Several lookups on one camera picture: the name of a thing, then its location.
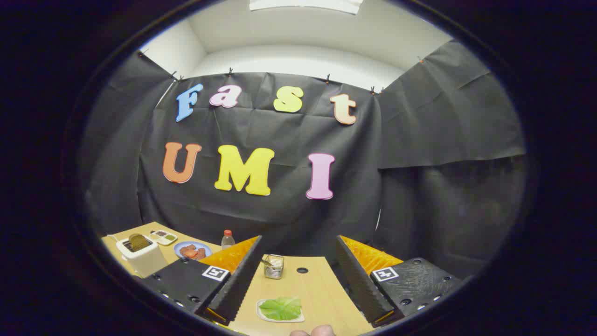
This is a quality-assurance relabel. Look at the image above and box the green lettuce leaf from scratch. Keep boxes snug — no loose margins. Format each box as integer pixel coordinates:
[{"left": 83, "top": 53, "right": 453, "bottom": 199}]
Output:
[{"left": 259, "top": 296, "right": 302, "bottom": 322}]

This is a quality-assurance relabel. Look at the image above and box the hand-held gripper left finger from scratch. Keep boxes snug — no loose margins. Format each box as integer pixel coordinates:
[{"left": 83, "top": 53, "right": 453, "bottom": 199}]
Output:
[{"left": 139, "top": 235, "right": 263, "bottom": 326}]

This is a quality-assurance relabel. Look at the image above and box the white toaster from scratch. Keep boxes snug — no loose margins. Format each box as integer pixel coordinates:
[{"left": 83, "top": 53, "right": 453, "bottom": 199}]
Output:
[{"left": 116, "top": 235, "right": 169, "bottom": 278}]

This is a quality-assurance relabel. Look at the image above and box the white divided seasoning tray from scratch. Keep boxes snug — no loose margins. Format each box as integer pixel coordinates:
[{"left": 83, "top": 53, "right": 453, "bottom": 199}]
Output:
[{"left": 149, "top": 230, "right": 178, "bottom": 246}]

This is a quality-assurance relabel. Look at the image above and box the blue round plate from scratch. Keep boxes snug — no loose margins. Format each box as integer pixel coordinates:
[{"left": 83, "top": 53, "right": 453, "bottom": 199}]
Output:
[{"left": 174, "top": 241, "right": 213, "bottom": 261}]

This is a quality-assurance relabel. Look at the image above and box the white square plate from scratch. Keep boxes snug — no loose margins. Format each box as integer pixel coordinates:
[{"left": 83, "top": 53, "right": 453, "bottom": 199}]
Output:
[{"left": 256, "top": 297, "right": 305, "bottom": 323}]

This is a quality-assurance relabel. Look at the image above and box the white ceiling light panel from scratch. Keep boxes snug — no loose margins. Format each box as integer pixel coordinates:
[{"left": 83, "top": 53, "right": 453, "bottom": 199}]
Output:
[{"left": 249, "top": 0, "right": 363, "bottom": 15}]

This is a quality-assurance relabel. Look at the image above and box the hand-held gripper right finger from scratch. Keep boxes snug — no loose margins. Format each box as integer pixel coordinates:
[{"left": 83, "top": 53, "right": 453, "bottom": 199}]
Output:
[{"left": 335, "top": 235, "right": 463, "bottom": 326}]

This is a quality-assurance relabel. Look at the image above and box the metal wire utensil holder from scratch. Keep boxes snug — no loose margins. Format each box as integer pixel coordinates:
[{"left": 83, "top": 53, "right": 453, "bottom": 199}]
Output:
[{"left": 264, "top": 254, "right": 285, "bottom": 280}]

